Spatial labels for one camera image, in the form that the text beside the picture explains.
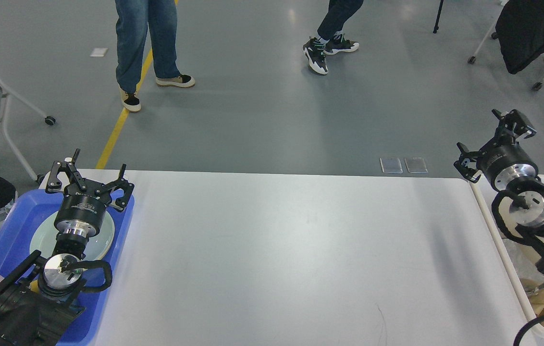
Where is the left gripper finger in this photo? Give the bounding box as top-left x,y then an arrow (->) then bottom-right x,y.
94,164 -> 135,212
46,148 -> 88,195

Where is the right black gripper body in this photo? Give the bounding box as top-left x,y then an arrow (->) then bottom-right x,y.
476,144 -> 538,191

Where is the beige plastic bin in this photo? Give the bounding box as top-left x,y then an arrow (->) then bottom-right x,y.
471,177 -> 544,344

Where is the teal ceramic mug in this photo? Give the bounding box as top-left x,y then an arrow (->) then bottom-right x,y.
29,280 -> 40,293

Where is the green ceramic plate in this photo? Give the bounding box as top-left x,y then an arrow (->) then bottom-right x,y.
29,211 -> 115,260

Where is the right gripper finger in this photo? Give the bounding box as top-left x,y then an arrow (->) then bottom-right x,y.
492,109 -> 537,148
454,142 -> 484,183

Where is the blue plastic tray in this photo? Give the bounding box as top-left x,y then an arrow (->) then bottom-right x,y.
0,190 -> 132,346

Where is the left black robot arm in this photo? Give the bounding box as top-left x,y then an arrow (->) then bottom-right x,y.
0,149 -> 135,346

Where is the person in black sneakers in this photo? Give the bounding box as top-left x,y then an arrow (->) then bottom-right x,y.
302,0 -> 363,76

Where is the large foil tray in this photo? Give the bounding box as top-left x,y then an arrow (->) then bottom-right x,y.
503,239 -> 544,283

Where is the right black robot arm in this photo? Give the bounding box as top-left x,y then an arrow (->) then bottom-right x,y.
454,110 -> 544,346

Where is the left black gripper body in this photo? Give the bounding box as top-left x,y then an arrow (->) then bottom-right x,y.
55,194 -> 109,237

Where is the chair with black jacket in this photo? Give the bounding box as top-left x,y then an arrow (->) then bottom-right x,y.
467,0 -> 544,91

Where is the person in blue jeans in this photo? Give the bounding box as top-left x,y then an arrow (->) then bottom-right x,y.
114,0 -> 196,113

